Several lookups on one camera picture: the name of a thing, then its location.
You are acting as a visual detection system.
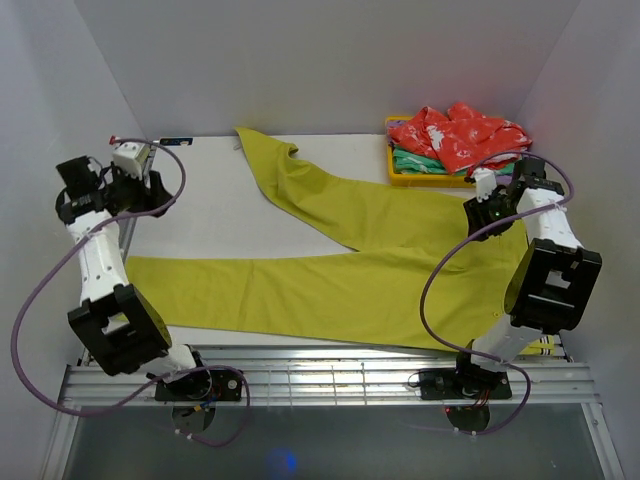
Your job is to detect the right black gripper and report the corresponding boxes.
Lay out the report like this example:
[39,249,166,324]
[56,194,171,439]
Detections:
[462,189,520,242]

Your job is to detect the yellow-green trousers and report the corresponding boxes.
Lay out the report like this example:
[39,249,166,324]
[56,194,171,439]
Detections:
[126,128,528,351]

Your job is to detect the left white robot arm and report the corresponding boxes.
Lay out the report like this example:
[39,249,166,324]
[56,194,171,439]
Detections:
[55,143,212,400]

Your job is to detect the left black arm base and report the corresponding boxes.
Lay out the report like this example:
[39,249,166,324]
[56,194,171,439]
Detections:
[154,368,243,403]

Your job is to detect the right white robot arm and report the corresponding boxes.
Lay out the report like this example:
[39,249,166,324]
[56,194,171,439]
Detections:
[451,158,602,397]

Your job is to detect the blue label sticker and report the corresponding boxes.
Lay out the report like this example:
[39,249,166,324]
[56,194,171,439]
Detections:
[159,137,193,147]

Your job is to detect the red white patterned garment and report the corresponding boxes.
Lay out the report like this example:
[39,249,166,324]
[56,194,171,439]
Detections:
[388,102,532,174]

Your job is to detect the yellow plastic tray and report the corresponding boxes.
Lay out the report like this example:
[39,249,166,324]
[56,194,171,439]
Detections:
[386,117,464,188]

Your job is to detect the green folded garment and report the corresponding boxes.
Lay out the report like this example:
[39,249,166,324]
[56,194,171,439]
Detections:
[391,148,514,176]

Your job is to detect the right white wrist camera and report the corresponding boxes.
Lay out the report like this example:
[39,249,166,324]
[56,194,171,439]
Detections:
[465,167,498,203]

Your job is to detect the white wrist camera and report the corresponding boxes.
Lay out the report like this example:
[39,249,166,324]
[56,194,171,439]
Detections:
[111,137,151,184]
[465,167,498,203]

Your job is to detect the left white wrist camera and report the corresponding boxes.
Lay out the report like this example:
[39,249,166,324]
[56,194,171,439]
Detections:
[111,137,151,184]

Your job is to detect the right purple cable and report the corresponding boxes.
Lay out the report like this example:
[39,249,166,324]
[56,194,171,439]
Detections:
[418,152,576,437]

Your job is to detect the purple cable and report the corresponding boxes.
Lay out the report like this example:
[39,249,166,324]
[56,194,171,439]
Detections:
[10,137,251,448]
[418,152,576,437]

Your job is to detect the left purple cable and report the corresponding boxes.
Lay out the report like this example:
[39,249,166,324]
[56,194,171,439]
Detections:
[10,137,251,448]

